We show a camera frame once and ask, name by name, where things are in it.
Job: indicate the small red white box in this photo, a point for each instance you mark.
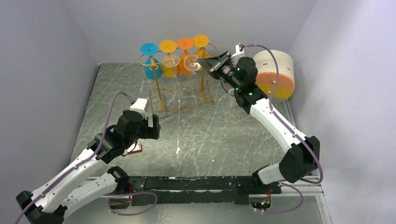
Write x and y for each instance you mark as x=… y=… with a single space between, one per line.
x=135 y=148

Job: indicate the blue wine glass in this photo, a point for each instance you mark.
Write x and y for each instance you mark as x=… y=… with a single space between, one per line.
x=152 y=68

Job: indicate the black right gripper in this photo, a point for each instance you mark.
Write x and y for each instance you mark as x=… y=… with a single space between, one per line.
x=213 y=65

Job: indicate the yellow wine glass right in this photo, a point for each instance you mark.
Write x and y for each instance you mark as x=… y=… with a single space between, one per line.
x=201 y=41

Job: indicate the yellow wine glass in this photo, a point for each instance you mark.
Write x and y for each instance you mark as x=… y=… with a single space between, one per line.
x=168 y=46
x=201 y=41

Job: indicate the gold wire glass rack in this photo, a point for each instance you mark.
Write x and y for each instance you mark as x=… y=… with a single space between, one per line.
x=165 y=84

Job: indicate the clear wine glass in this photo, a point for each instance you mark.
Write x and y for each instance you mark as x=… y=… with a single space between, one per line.
x=192 y=65
x=179 y=89

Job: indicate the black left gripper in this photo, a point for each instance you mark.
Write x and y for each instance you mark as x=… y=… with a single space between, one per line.
x=151 y=132

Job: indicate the yellow wine glass left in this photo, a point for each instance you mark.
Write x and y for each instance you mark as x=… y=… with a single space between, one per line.
x=168 y=46

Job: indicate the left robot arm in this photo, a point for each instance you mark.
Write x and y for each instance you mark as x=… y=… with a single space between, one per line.
x=53 y=202

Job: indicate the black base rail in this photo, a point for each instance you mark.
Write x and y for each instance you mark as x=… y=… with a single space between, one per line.
x=197 y=189

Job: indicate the orange wine glass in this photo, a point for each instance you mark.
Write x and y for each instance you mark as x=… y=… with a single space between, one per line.
x=185 y=44

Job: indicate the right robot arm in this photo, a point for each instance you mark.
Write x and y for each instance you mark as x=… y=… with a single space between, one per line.
x=301 y=152

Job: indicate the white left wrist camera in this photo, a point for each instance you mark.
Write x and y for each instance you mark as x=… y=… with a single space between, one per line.
x=141 y=105

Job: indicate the round beige drawer cabinet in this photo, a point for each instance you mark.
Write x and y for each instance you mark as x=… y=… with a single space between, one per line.
x=266 y=78

